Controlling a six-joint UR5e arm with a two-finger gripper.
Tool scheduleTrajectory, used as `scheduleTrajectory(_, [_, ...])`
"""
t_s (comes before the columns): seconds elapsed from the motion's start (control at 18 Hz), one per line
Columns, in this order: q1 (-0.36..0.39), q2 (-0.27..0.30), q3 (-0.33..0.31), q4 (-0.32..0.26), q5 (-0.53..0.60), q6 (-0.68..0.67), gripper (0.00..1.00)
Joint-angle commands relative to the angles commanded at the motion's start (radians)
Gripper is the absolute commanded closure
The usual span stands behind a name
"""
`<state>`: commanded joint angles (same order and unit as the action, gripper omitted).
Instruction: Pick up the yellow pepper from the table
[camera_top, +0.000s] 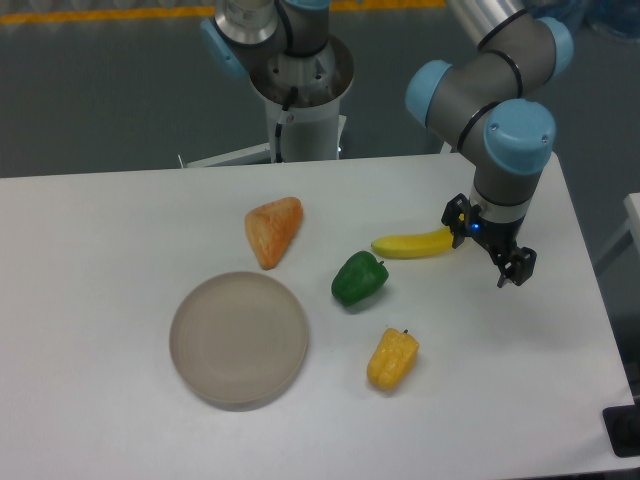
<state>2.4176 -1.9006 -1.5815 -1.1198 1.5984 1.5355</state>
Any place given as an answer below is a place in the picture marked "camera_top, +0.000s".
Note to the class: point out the orange sandwich bread toy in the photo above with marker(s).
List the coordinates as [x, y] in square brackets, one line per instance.
[271, 227]

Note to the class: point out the beige round plate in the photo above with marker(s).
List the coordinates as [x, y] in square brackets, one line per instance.
[238, 340]

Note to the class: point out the black device at table edge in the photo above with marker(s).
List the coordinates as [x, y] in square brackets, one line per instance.
[622, 426]

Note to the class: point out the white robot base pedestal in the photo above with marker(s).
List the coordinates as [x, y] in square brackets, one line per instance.
[301, 97]

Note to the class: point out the yellow pepper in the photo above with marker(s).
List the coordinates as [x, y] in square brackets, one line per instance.
[393, 359]

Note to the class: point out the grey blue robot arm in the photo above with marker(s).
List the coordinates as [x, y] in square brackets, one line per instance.
[481, 109]

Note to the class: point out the yellow banana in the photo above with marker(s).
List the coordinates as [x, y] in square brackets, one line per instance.
[414, 246]

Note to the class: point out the white furniture at right edge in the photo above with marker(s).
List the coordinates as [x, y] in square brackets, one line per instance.
[623, 238]

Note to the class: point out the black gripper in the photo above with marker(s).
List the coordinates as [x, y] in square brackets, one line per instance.
[516, 264]

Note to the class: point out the green pepper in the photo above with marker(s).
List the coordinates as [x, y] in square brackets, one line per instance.
[361, 276]

